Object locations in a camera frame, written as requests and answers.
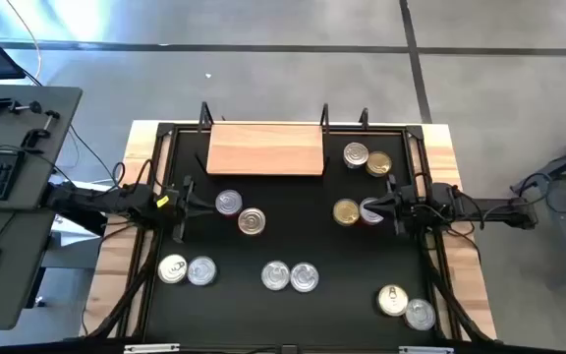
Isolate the blue label can beige lid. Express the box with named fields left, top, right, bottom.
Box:
left=237, top=206, right=267, bottom=237

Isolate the black metal table frame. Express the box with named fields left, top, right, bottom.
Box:
left=152, top=121, right=434, bottom=345

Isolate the white sheet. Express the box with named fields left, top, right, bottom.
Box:
left=46, top=174, right=117, bottom=247

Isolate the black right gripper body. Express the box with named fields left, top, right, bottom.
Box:
left=390, top=174, right=429, bottom=237

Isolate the green label can gold lid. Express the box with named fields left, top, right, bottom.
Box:
left=332, top=198, right=362, bottom=227
left=365, top=150, right=393, bottom=178

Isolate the black desk clamp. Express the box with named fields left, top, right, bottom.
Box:
left=0, top=93, right=43, bottom=118
left=20, top=108, right=62, bottom=150

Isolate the wooden shelf black metal frame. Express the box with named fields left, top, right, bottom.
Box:
left=195, top=100, right=332, bottom=177

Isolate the silver lid seafood can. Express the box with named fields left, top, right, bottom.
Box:
left=342, top=141, right=370, bottom=170
left=186, top=255, right=218, bottom=287

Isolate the yellow hanging cable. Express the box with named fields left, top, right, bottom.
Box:
left=5, top=0, right=43, bottom=83

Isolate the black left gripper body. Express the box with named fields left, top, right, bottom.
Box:
left=164, top=175, right=197, bottom=244

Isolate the silver metal bracket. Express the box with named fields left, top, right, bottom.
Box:
left=123, top=343, right=181, bottom=354
left=398, top=345, right=455, bottom=354

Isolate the black floor cable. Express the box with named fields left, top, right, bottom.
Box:
left=20, top=68, right=127, bottom=191

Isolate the green label can silver lid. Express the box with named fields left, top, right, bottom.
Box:
left=289, top=262, right=320, bottom=294

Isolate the red albacore tuna can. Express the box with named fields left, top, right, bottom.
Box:
left=260, top=260, right=292, bottom=292
left=214, top=189, right=244, bottom=217
left=403, top=297, right=437, bottom=332
left=358, top=197, right=385, bottom=227

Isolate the black cable bundle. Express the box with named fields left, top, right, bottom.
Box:
left=418, top=230, right=495, bottom=343
left=85, top=230, right=164, bottom=341

